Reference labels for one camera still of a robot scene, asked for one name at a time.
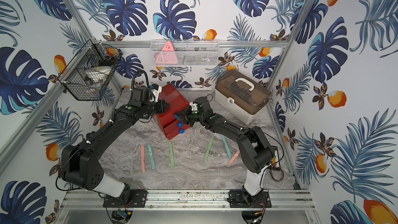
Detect pink fruit knife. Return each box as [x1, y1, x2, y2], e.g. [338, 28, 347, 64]
[140, 144, 146, 173]
[229, 150, 240, 167]

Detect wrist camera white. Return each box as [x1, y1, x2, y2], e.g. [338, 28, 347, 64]
[150, 84, 162, 102]
[190, 102, 198, 112]

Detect pink triangle item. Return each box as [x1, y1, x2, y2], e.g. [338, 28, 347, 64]
[154, 41, 178, 66]

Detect green fruit knife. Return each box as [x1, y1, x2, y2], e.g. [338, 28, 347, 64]
[204, 137, 214, 163]
[168, 141, 175, 170]

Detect pink fruit knife left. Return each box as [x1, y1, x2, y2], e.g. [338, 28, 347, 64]
[140, 144, 146, 173]

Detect white object in basket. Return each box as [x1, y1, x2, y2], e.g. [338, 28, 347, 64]
[84, 66, 111, 84]

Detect brown lid storage box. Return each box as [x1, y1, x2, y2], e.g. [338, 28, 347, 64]
[215, 70, 271, 124]

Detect red three-drawer cabinet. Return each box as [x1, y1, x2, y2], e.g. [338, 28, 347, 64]
[154, 84, 190, 141]

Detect teal fruit knife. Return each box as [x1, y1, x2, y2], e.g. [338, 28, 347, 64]
[147, 143, 155, 170]
[220, 134, 232, 160]

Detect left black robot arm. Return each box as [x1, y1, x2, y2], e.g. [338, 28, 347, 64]
[58, 84, 170, 206]

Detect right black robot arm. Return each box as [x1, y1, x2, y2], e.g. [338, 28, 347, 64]
[174, 96, 275, 207]

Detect black connector board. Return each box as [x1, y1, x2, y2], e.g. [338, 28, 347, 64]
[271, 146, 281, 170]

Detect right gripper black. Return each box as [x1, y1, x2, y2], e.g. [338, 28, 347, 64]
[174, 105, 204, 127]

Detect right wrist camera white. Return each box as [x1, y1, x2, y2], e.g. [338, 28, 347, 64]
[190, 102, 198, 112]

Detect black wire basket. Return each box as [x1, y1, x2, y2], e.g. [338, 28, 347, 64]
[57, 39, 123, 101]

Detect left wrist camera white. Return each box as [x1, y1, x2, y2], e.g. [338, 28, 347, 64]
[150, 84, 162, 102]

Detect clear wall shelf basket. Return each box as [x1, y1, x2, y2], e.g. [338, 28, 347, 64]
[150, 39, 220, 66]

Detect aluminium front rail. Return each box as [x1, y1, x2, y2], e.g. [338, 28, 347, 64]
[60, 188, 315, 211]

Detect pink fruit knife right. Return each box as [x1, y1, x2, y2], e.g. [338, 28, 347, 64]
[229, 150, 240, 167]

